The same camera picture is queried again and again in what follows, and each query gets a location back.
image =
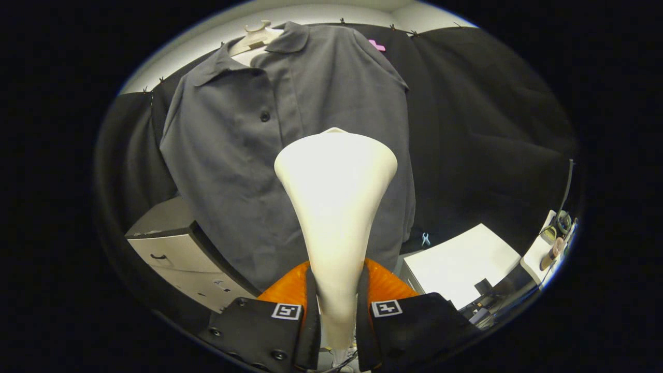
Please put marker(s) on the grey drawer cabinet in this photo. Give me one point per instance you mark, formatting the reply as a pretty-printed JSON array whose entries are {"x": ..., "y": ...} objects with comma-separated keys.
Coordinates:
[{"x": 176, "y": 254}]

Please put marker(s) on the white garment steamer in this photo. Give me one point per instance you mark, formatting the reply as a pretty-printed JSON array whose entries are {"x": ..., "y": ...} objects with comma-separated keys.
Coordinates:
[{"x": 336, "y": 197}]

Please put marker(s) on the white table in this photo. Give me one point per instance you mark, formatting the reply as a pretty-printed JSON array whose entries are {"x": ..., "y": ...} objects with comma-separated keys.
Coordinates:
[{"x": 456, "y": 259}]

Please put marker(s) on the small black box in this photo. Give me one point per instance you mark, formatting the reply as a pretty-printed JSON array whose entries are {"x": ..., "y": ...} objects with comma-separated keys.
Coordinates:
[{"x": 483, "y": 286}]

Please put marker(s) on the brown bottle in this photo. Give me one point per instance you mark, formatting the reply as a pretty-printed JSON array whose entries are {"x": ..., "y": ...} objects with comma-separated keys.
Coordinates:
[{"x": 551, "y": 254}]

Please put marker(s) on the cream garment hanger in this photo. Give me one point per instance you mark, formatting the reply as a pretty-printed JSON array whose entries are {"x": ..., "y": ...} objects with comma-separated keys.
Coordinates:
[{"x": 254, "y": 39}]

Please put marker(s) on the white side shelf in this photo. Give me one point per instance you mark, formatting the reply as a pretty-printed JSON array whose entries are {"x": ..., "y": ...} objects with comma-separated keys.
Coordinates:
[{"x": 533, "y": 254}]

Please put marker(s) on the tape roll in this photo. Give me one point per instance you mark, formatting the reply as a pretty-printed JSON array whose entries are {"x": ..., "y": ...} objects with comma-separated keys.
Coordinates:
[{"x": 563, "y": 223}]

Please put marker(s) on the grey polo shirt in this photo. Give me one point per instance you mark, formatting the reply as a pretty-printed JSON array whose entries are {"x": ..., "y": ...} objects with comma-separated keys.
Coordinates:
[{"x": 233, "y": 166}]

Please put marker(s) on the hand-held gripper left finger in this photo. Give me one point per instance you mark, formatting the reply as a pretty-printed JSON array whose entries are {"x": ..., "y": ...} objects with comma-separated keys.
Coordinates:
[{"x": 312, "y": 336}]

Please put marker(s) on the small blue clip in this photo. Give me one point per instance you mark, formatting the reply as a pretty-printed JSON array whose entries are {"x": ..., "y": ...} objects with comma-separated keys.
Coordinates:
[{"x": 426, "y": 239}]

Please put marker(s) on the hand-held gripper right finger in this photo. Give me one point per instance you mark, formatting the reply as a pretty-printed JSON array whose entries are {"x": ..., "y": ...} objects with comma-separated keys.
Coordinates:
[{"x": 363, "y": 336}]

